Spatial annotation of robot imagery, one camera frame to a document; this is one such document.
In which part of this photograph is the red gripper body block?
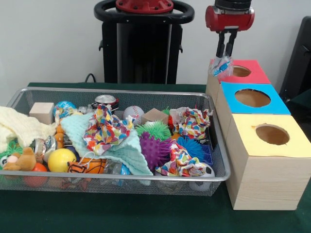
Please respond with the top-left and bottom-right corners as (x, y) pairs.
(205, 5), (256, 33)

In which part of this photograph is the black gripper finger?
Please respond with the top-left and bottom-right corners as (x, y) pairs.
(225, 30), (239, 57)
(216, 31), (226, 60)

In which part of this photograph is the green spiky ball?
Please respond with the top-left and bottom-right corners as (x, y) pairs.
(137, 120), (172, 142)

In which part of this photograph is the colourful patterned cloth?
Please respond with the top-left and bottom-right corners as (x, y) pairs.
(169, 107), (213, 140)
(155, 141), (207, 177)
(83, 104), (135, 156)

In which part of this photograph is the shallow clear mesh bin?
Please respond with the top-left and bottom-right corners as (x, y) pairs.
(0, 86), (231, 197)

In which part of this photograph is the wooden three-hole box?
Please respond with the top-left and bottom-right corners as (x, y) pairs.
(205, 59), (311, 211)

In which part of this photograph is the black chair back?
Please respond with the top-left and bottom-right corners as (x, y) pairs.
(279, 16), (311, 115)

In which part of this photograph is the blue spiky ball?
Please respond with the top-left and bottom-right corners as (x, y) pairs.
(176, 136), (205, 162)

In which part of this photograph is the white baseball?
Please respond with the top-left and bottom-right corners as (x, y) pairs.
(123, 105), (145, 126)

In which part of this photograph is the purple spiky ball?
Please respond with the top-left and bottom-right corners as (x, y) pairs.
(139, 132), (173, 170)

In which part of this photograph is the small soccer ball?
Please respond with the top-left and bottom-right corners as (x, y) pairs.
(189, 165), (215, 192)

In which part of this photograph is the mint green cloth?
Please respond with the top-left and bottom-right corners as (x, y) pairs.
(61, 112), (154, 176)

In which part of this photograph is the blue globe ball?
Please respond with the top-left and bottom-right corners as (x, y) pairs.
(53, 101), (77, 120)

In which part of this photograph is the dark green table cloth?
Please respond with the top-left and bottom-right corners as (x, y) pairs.
(0, 82), (311, 233)

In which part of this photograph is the yellow ball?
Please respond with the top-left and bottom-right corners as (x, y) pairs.
(48, 148), (77, 173)

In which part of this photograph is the cream yellow cloth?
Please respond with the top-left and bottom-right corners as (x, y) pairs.
(0, 106), (58, 153)

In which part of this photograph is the brown plush bear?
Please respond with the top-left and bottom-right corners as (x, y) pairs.
(2, 147), (37, 171)

